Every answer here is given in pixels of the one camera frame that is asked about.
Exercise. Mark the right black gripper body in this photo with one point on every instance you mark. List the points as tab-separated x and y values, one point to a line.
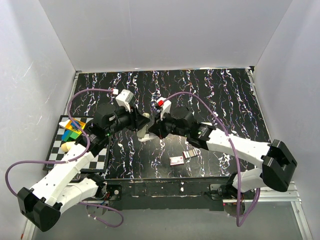
167	126

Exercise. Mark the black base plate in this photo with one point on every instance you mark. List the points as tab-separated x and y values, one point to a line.
169	193

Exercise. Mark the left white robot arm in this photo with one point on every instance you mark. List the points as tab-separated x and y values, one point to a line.
45	201

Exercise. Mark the beige stapler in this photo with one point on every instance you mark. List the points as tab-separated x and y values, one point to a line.
143	135

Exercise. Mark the checkered board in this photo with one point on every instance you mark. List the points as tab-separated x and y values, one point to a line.
97	165

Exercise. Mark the open staple box tray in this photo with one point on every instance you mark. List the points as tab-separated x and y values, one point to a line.
190	153

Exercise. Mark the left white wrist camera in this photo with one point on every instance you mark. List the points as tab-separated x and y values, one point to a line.
124	98

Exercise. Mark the beige wooden peg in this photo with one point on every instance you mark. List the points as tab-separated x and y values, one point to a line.
65	147

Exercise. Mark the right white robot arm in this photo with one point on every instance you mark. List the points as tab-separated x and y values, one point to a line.
274	163

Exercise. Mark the colourful toy block stack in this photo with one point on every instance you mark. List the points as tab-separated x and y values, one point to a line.
71	132

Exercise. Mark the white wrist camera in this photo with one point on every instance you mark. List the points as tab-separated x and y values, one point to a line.
124	98
164	106

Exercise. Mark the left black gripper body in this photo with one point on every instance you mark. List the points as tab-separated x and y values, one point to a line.
124	119

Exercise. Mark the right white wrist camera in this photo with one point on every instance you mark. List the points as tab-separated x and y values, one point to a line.
164	106

